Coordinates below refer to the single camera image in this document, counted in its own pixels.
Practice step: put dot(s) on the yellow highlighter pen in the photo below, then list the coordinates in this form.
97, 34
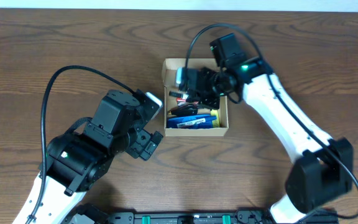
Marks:
216, 122

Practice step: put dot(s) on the brown cardboard box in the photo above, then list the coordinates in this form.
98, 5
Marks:
169, 69

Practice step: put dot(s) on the black yellow correction tape dispenser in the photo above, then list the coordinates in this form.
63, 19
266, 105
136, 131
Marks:
184, 110

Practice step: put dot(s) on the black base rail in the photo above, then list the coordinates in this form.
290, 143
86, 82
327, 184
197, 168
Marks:
88, 213

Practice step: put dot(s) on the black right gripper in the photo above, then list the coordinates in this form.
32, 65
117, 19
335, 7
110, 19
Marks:
203, 99

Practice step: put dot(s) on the black whiteboard marker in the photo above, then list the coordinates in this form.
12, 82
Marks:
182, 96

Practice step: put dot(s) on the blue whiteboard marker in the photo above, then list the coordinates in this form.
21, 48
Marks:
202, 123

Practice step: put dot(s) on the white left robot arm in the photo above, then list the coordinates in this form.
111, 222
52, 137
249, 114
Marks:
84, 153

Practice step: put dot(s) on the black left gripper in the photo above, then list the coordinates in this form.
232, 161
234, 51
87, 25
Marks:
143, 144

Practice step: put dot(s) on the red stapler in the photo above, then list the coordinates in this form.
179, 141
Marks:
181, 102

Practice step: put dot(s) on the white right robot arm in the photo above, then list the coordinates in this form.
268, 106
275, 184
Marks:
322, 166

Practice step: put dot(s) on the blue whiteboard duster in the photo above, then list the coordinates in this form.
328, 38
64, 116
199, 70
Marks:
172, 122

